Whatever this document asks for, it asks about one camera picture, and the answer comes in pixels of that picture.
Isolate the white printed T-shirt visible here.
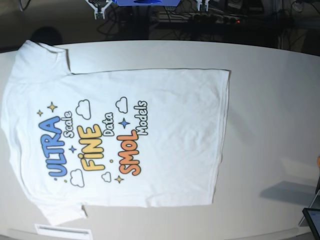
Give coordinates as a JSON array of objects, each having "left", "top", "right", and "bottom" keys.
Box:
[{"left": 0, "top": 41, "right": 230, "bottom": 225}]

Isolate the black power strip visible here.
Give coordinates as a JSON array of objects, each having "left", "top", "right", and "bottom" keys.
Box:
[{"left": 192, "top": 13, "right": 246, "bottom": 25}]

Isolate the blue box at top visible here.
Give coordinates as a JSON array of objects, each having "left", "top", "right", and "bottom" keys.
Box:
[{"left": 113, "top": 0, "right": 180, "bottom": 7}]

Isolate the white label on table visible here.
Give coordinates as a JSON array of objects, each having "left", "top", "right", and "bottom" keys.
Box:
[{"left": 34, "top": 224, "right": 93, "bottom": 240}]

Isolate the dark tablet device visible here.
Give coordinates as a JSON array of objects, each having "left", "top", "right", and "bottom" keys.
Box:
[{"left": 302, "top": 208, "right": 320, "bottom": 240}]

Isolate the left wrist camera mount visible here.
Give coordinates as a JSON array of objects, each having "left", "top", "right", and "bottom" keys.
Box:
[{"left": 85, "top": 0, "right": 113, "bottom": 20}]

